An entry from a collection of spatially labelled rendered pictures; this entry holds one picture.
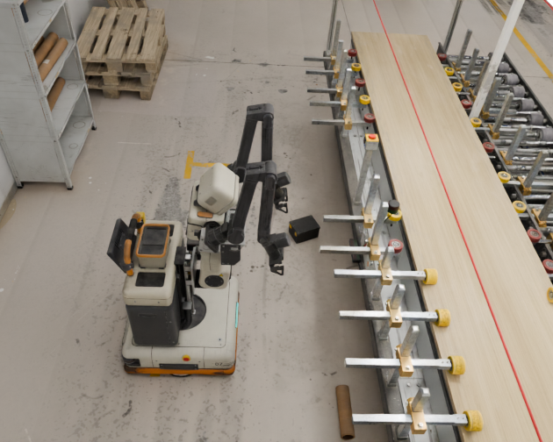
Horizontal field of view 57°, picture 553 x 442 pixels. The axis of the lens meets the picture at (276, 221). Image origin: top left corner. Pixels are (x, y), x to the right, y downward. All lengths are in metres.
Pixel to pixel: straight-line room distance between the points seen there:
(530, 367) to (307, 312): 1.54
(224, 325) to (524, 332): 1.64
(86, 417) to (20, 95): 2.26
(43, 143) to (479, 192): 3.18
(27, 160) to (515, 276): 3.59
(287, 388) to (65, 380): 1.35
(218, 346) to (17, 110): 2.30
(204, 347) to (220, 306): 0.30
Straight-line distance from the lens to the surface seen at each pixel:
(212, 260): 2.69
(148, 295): 2.71
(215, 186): 2.35
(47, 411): 3.41
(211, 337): 3.14
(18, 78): 4.08
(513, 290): 2.92
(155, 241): 2.79
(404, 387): 2.72
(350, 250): 2.85
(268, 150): 2.55
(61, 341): 3.63
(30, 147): 4.43
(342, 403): 3.22
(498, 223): 3.25
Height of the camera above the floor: 2.94
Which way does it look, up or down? 45 degrees down
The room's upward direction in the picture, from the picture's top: 5 degrees clockwise
